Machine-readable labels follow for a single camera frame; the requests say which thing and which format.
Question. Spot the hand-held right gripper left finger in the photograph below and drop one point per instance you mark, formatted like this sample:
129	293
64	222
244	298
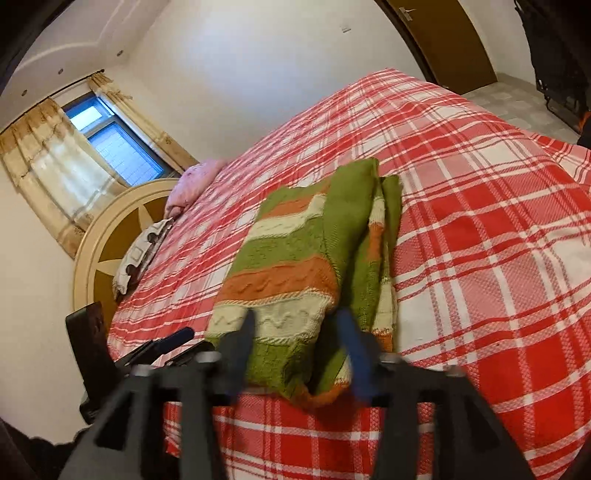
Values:
238	360

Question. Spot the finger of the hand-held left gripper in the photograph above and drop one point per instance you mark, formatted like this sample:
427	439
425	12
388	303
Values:
194	350
175	339

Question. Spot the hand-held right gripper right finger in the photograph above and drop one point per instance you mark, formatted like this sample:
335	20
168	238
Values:
355	355

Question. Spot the green knit sweater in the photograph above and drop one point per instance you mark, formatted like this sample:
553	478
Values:
286	258

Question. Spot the brown patterned white pillow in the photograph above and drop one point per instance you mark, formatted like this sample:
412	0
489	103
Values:
141	254

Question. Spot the cream and brown headboard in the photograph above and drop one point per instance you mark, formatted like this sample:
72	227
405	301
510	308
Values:
104	240

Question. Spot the pink pillow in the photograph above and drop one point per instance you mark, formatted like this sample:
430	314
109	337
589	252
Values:
194	184

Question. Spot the red plaid bed sheet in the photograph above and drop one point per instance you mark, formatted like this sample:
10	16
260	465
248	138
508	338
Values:
461	230

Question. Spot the wide beige curtain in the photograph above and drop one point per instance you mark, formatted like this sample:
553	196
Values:
51	170

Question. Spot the window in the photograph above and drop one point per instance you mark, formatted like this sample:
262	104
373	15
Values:
120	143

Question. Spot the narrow beige curtain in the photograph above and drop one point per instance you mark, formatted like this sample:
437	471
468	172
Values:
138	120

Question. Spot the dark curtain rod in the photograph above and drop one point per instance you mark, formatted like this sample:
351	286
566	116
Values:
78	84

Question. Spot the brown wooden door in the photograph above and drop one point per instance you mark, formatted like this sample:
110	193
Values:
452	41

